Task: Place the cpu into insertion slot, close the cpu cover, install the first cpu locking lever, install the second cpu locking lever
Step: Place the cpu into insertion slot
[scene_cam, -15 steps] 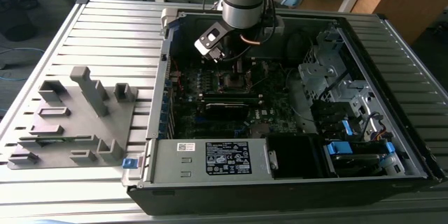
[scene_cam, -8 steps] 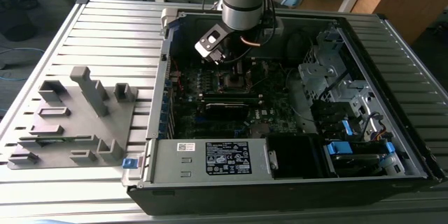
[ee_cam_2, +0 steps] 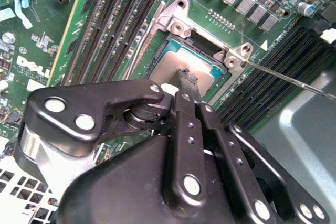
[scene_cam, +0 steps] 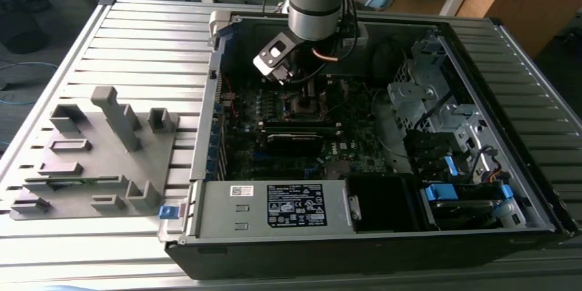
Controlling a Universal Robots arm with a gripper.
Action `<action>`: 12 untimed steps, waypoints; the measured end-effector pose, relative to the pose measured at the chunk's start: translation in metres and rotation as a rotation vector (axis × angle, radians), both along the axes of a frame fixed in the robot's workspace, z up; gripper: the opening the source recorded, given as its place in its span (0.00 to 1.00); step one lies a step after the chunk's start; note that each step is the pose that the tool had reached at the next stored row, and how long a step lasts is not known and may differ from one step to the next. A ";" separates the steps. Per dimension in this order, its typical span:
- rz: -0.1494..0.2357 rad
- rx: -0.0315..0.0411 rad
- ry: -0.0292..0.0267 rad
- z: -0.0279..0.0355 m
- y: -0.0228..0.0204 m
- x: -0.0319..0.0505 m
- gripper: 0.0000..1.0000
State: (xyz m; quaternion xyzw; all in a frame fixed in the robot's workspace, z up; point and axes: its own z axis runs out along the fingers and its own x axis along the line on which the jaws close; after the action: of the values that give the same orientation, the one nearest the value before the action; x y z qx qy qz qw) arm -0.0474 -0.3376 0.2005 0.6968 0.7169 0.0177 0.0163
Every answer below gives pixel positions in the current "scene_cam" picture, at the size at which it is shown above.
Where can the grey chipset heatsink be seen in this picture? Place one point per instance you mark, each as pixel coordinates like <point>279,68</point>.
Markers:
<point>338,167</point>

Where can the blue disk carrier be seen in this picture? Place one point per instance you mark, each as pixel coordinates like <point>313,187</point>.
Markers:
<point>439,191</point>
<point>449,165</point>

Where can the grey parts rack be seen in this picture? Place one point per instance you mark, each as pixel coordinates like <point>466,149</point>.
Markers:
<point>114,168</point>

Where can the silver power supply unit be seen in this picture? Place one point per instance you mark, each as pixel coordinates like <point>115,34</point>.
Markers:
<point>218,209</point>

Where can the black office chair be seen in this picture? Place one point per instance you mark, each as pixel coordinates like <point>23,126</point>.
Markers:
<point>24,35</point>

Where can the black graphics card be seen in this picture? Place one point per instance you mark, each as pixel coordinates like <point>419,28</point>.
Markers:
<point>295,146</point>

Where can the black open PC case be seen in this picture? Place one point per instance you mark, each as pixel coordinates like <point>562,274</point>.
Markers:
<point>318,260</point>

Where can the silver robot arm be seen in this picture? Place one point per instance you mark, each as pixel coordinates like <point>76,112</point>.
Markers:
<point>314,4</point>

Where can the metal locking lever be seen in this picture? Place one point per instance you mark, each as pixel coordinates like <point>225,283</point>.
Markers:
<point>338,106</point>

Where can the silver metal drive cage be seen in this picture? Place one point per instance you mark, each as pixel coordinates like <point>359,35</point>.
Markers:
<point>409,93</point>

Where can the CPU socket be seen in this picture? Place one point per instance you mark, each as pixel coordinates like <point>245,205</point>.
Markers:
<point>318,117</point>

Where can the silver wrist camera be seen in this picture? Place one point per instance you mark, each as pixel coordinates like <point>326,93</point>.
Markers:
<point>275,52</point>

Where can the green motherboard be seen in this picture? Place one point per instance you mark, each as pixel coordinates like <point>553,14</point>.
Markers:
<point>359,134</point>

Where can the blue case clip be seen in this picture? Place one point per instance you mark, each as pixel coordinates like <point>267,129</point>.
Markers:
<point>168,212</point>

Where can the black plastic bay block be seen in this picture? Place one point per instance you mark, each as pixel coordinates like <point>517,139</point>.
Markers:
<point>427,144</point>

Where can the black hard disk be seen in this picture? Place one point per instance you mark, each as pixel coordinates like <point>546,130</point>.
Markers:
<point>461,214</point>

